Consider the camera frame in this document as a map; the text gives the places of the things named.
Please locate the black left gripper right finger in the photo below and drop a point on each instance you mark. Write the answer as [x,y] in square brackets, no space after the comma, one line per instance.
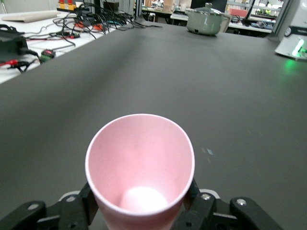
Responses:
[216,218]

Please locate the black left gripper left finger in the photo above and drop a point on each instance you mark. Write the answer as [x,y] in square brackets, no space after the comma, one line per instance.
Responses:
[52,218]

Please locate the pink plastic cup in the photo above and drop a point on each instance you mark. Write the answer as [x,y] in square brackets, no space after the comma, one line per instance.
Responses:
[139,155]

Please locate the white paper cup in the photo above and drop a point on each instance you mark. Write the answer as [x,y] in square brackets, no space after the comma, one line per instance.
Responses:
[183,7]

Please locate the dark grey table mat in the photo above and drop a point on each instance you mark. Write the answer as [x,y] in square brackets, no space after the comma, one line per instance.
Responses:
[168,83]

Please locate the white side table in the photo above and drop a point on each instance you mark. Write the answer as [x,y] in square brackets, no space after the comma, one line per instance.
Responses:
[7,76]

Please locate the red clip lead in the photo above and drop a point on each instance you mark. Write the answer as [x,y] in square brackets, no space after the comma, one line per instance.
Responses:
[12,63]

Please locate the red green connector plug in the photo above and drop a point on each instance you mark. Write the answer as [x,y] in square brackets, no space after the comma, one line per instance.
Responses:
[48,54]

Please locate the black power supply box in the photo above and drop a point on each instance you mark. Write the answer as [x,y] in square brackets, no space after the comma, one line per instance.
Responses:
[12,48]

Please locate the pale green cooking pot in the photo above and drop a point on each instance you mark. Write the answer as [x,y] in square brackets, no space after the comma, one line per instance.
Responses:
[204,24]

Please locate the beige foam sheet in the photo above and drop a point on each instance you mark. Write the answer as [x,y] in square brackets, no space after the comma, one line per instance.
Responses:
[28,16]

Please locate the flat red box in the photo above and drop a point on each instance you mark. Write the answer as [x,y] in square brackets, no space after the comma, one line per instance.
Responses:
[238,12]

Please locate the glass pot lid with knob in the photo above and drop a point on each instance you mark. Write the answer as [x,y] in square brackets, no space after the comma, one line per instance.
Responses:
[206,10]

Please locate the yellow red connector block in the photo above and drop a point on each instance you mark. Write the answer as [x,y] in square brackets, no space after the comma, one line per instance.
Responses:
[66,6]

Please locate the brown cardboard box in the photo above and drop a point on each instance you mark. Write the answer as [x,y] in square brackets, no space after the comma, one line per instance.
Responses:
[168,6]

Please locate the aluminium frame rail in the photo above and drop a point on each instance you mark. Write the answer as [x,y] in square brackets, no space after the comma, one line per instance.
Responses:
[283,16]

